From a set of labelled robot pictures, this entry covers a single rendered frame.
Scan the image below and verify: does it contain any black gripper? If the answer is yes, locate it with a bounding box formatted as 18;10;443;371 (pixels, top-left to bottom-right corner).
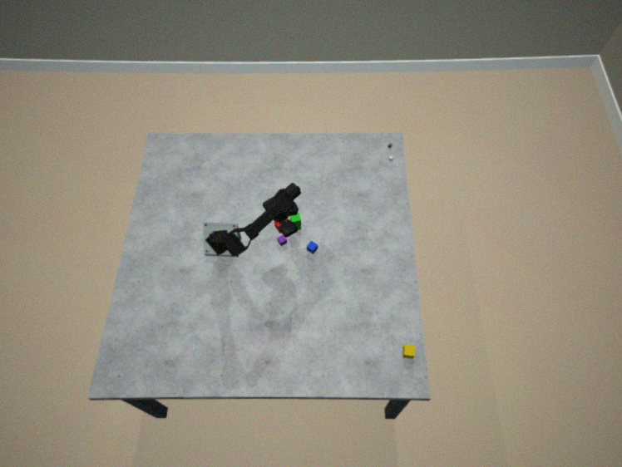
263;198;298;238

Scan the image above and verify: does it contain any small yellow block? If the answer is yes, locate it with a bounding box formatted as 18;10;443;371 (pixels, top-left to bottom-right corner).
403;345;415;358

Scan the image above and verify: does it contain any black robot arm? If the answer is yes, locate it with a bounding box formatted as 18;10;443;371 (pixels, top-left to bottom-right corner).
206;183;301;256

